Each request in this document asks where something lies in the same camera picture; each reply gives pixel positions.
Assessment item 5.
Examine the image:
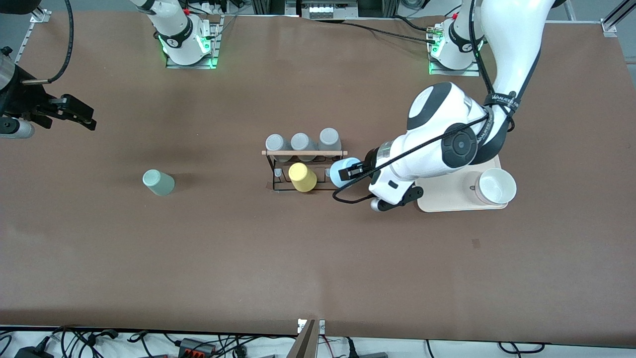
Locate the cream rectangular tray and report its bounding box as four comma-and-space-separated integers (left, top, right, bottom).
416, 154, 508, 213

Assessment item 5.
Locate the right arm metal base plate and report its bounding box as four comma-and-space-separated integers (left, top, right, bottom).
165, 14, 222, 70

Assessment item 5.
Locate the grey cup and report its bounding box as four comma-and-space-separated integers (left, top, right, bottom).
290, 132, 319, 163
318, 128, 343, 159
265, 134, 292, 163

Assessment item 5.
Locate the silver aluminium profile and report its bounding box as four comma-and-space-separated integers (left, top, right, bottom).
600, 0, 636, 38

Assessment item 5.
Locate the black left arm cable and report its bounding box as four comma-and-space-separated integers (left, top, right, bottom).
332, 0, 520, 205

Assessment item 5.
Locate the black looped floor cable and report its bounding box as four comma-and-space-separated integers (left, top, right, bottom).
498, 341, 546, 355

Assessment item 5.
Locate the white bowl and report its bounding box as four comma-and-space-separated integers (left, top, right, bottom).
475, 168, 518, 206

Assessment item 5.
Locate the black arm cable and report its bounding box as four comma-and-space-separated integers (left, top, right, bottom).
22, 0, 74, 85
332, 0, 520, 205

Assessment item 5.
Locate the black velcro strap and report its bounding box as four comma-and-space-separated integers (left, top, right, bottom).
484, 91, 521, 114

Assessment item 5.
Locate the light blue cup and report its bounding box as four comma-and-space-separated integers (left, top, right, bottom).
329, 158, 364, 189

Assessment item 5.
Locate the pale green cup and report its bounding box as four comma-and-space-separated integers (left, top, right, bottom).
143, 170, 176, 197

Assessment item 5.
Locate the black power adapter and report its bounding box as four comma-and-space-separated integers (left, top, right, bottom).
14, 346, 56, 358

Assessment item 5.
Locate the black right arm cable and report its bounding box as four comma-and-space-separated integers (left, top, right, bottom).
22, 0, 74, 85

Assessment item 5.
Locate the black orange connector box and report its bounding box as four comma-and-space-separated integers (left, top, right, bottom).
178, 338, 218, 358

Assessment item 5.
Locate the white power strip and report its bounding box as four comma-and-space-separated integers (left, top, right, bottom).
301, 0, 359, 20

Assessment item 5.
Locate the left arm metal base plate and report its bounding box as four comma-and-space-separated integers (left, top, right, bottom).
428, 24, 481, 77

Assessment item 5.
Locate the black cable on table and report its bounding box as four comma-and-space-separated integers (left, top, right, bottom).
343, 21, 440, 44

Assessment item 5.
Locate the yellow cup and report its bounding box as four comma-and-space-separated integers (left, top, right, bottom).
288, 163, 317, 193

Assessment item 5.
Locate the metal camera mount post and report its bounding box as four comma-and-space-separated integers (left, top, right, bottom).
287, 318, 326, 358

